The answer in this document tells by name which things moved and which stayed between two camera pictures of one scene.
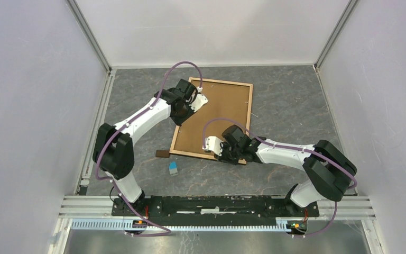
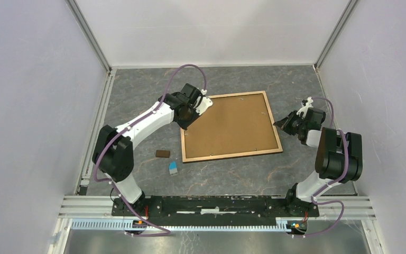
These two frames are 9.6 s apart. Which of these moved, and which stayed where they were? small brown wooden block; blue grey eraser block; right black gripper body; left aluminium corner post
Moved: right black gripper body
Stayed: small brown wooden block; left aluminium corner post; blue grey eraser block
